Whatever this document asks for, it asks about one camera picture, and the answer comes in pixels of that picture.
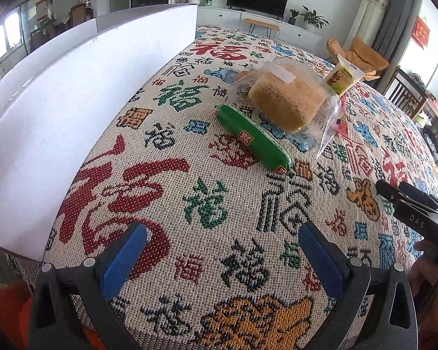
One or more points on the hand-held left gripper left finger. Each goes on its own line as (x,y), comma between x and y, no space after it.
(122,259)

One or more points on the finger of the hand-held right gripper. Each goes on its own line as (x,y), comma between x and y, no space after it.
(405,207)
(421,194)

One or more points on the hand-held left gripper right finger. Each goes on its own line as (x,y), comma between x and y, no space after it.
(321,259)

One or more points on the red snack packet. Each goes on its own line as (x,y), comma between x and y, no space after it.
(343,124)

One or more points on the green sausage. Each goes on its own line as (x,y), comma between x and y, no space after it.
(255,140)

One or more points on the white cardboard box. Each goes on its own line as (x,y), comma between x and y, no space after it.
(76,116)

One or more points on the bagged bread loaf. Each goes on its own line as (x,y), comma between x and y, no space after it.
(288,98)

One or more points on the person's right hand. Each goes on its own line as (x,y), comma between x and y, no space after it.
(423,280)

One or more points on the printed woven blanket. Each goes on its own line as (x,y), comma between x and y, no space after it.
(204,244)

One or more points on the dark patterned cloth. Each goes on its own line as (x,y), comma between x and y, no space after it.
(7,266)

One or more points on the person's red clothing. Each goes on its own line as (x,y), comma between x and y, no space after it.
(7,310)

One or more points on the pale snack packet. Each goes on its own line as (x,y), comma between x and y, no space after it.
(343,76)

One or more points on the orange lounge chair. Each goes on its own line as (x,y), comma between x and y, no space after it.
(365,56)

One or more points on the grey curtain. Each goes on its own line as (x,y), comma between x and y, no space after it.
(398,25)

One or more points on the covered standing air conditioner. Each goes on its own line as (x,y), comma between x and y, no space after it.
(368,14)

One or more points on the large leafy potted plant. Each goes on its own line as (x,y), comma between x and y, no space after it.
(314,18)

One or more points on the small potted plant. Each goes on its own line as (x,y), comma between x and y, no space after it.
(294,15)

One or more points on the wooden bench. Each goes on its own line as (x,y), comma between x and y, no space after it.
(261,23)

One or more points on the brown wooden chair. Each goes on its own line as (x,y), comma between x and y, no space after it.
(81,14)

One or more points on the white television cabinet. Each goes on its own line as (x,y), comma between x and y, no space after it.
(222,16)

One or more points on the white round vase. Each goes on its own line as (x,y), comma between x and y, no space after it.
(194,1)

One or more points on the red wall hanging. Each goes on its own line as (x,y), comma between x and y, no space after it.
(420,31)

